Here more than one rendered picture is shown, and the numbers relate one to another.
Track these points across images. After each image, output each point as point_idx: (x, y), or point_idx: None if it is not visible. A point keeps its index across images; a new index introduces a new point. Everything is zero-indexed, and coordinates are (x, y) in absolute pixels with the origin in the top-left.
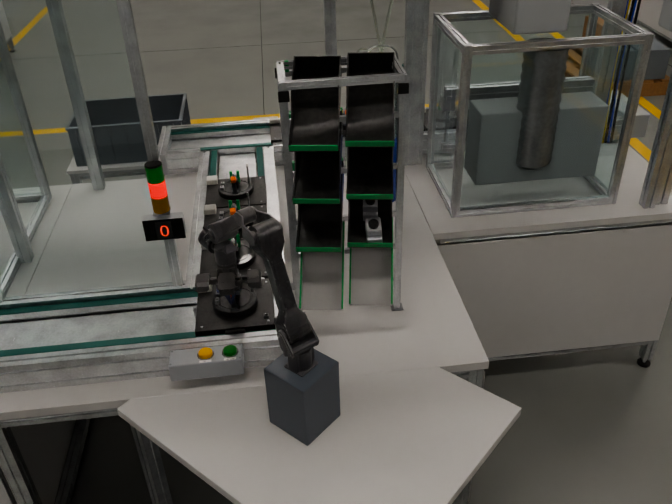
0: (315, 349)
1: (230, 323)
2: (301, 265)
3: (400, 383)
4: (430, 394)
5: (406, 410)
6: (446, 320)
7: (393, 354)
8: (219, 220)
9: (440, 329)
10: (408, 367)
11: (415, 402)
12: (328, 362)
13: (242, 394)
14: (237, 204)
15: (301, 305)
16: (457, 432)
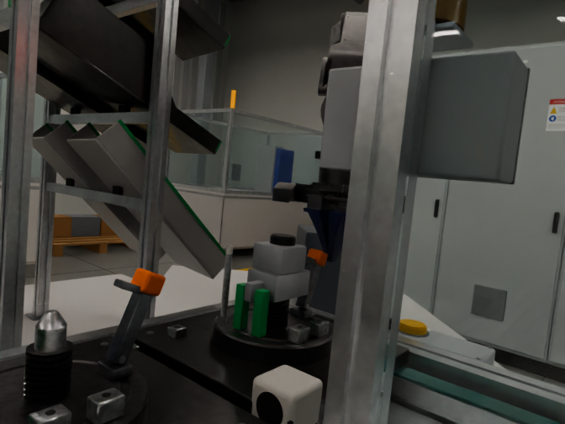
0: (302, 229)
1: None
2: (185, 202)
3: (203, 296)
4: (200, 286)
5: (235, 290)
6: (55, 290)
7: (160, 304)
8: (351, 50)
9: (80, 291)
10: (173, 295)
11: (220, 288)
12: (307, 225)
13: None
14: None
15: (218, 263)
16: (230, 276)
